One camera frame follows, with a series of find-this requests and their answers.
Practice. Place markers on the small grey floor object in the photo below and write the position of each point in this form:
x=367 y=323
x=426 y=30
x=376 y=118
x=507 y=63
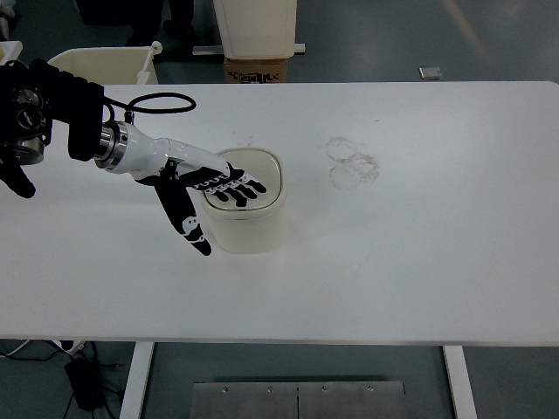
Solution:
x=430 y=73

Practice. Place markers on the white tall container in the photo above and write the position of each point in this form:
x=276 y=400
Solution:
x=257 y=29

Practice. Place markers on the white table leg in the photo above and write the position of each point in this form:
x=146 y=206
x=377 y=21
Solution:
x=137 y=381
x=459 y=383

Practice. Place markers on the black power adapter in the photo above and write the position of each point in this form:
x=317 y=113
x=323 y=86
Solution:
x=84 y=378

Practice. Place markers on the metal floor plate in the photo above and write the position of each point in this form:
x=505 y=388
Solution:
x=311 y=399

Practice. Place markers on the left white table leg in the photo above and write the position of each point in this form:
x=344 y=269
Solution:
x=137 y=381

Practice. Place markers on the right white table leg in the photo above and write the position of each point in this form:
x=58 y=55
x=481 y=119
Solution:
x=459 y=383

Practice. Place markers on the cardboard box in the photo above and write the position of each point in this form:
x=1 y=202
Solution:
x=255 y=71

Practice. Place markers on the cream plastic bin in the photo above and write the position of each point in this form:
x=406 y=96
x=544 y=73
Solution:
x=111 y=65

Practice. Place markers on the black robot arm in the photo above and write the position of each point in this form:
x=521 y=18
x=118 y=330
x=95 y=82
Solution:
x=34 y=96

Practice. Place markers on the metal floor bar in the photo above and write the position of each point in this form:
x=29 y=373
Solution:
x=210 y=50

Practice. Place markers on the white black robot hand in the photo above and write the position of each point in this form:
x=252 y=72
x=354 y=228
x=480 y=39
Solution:
x=124 y=149

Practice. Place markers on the cream trash can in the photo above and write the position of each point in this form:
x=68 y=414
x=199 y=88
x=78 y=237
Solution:
x=261 y=225

